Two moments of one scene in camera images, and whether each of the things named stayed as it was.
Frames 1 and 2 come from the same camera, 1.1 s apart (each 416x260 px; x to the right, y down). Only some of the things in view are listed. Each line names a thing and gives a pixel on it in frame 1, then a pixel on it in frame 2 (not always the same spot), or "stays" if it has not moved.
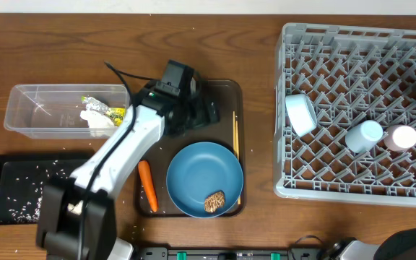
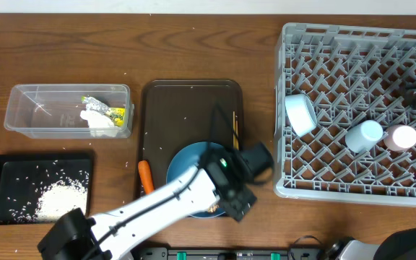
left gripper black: (204, 113) → (240, 205)
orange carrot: (146, 177) stays
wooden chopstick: (234, 133) stays
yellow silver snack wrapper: (117, 115) stays
